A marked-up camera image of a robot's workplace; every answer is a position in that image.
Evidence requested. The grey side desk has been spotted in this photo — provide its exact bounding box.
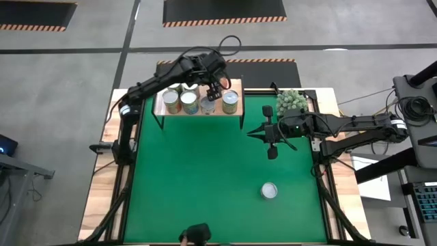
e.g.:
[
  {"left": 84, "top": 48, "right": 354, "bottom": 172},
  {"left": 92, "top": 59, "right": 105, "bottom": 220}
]
[{"left": 0, "top": 153, "right": 55, "bottom": 246}]

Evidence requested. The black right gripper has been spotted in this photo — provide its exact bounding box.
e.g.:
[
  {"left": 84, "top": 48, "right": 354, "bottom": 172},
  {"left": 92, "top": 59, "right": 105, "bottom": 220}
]
[{"left": 246, "top": 105, "right": 286, "bottom": 161}]

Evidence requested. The small saucy meatballs tin can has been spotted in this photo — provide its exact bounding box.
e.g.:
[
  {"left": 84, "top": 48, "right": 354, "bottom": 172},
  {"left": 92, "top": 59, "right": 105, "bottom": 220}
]
[{"left": 199, "top": 96, "right": 216, "bottom": 115}]

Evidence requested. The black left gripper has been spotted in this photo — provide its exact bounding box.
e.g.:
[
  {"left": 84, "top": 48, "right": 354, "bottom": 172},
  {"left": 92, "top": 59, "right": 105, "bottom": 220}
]
[{"left": 201, "top": 57, "right": 230, "bottom": 103}]

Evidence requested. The small green potted plant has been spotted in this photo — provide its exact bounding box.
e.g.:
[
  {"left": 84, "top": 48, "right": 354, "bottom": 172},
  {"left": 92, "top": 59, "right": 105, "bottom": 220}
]
[{"left": 275, "top": 88, "right": 310, "bottom": 117}]

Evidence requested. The black hazard-striped floor mat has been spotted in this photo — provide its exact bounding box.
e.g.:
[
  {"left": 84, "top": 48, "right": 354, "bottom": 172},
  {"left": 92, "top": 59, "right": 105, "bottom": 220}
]
[
  {"left": 163, "top": 0, "right": 288, "bottom": 28},
  {"left": 0, "top": 0, "right": 78, "bottom": 33},
  {"left": 156, "top": 58, "right": 302, "bottom": 89}
]

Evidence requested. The green table mat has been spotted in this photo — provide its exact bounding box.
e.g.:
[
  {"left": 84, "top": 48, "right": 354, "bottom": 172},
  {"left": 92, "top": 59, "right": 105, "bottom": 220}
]
[{"left": 123, "top": 95, "right": 328, "bottom": 244}]

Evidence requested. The Cherries label tin can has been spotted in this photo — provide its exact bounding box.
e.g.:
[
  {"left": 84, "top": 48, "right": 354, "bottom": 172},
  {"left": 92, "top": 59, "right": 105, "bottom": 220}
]
[
  {"left": 180, "top": 90, "right": 199, "bottom": 115},
  {"left": 167, "top": 83, "right": 185, "bottom": 95}
]

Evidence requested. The black diagonal support bar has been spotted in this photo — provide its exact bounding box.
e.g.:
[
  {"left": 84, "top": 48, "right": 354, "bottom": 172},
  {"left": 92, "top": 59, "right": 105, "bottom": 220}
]
[{"left": 354, "top": 148, "right": 411, "bottom": 185}]

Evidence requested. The black aluminium table frame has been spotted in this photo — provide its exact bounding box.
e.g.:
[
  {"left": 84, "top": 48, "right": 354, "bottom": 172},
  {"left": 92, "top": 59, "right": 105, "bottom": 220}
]
[{"left": 81, "top": 81, "right": 373, "bottom": 246}]

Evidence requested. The wooden shelf with black legs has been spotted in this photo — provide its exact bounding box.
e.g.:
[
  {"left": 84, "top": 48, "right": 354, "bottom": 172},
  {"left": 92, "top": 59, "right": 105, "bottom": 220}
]
[{"left": 151, "top": 77, "right": 246, "bottom": 131}]

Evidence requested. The backlit computer keyboard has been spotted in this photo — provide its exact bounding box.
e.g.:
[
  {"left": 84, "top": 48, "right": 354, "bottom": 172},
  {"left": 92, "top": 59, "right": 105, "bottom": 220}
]
[{"left": 412, "top": 182, "right": 437, "bottom": 223}]

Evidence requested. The Oranges label tin can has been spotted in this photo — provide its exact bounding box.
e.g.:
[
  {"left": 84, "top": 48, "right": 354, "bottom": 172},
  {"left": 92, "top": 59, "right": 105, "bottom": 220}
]
[{"left": 221, "top": 89, "right": 240, "bottom": 115}]

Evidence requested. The green sliced peaches tin can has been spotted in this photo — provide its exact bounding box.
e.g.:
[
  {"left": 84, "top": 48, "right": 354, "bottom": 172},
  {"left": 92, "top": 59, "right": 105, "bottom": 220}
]
[{"left": 260, "top": 182, "right": 279, "bottom": 201}]

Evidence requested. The black pole stand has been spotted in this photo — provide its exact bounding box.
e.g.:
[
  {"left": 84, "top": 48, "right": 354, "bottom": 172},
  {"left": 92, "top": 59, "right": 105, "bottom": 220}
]
[{"left": 408, "top": 60, "right": 437, "bottom": 88}]

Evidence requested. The black device with blue light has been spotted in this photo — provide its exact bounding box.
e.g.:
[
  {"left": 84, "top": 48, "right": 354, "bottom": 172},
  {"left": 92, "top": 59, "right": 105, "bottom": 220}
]
[{"left": 0, "top": 134, "right": 19, "bottom": 158}]

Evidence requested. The white paper sheet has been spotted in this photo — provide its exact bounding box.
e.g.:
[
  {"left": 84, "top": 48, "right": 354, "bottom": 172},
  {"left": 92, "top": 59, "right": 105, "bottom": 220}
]
[{"left": 351, "top": 155, "right": 392, "bottom": 202}]

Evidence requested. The coiled black cable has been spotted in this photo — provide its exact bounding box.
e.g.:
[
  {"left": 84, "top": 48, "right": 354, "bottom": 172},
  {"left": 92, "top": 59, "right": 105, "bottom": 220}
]
[{"left": 397, "top": 96, "right": 437, "bottom": 124}]

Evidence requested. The Peaches label tin can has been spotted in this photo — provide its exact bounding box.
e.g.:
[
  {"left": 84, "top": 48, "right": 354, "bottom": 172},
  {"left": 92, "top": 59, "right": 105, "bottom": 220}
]
[{"left": 182, "top": 83, "right": 201, "bottom": 98}]

